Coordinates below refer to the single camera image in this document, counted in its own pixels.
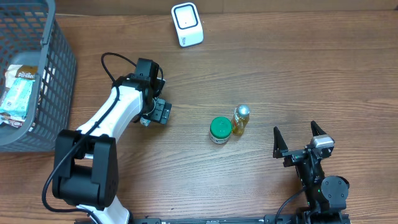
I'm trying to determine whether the yellow juice bottle silver cap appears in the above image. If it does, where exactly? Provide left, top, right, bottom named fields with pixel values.
left=231, top=105, right=250, bottom=136

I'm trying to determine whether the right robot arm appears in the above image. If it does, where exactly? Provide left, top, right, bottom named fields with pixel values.
left=266, top=121, right=351, bottom=223

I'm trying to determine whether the teal white tissue pack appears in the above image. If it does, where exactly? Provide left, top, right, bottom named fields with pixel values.
left=140, top=117, right=151, bottom=126

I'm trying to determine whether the teal white snack packet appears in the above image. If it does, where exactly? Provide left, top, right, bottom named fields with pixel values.
left=1, top=78, right=34, bottom=121

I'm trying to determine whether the green lid white jar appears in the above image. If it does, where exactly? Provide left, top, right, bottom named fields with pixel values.
left=209, top=116, right=232, bottom=144

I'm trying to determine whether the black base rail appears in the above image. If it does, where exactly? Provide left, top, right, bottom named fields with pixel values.
left=74, top=215, right=351, bottom=224

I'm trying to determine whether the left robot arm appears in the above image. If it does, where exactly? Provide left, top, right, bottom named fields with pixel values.
left=42, top=58, right=172, bottom=223

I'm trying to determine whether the white barcode scanner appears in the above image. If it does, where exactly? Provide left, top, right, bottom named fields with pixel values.
left=171, top=2, right=204, bottom=47

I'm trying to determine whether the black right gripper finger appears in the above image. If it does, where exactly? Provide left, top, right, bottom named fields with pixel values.
left=310, top=121, right=326, bottom=136
left=273, top=126, right=289, bottom=158

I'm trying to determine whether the brown white snack packet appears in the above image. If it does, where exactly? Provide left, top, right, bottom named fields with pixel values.
left=5, top=65, right=38, bottom=89

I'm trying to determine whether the grey plastic mesh basket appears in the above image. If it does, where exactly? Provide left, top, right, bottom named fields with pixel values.
left=1, top=0, right=77, bottom=152

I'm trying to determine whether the red white packet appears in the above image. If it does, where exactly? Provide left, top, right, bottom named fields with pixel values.
left=1, top=113, right=24, bottom=128

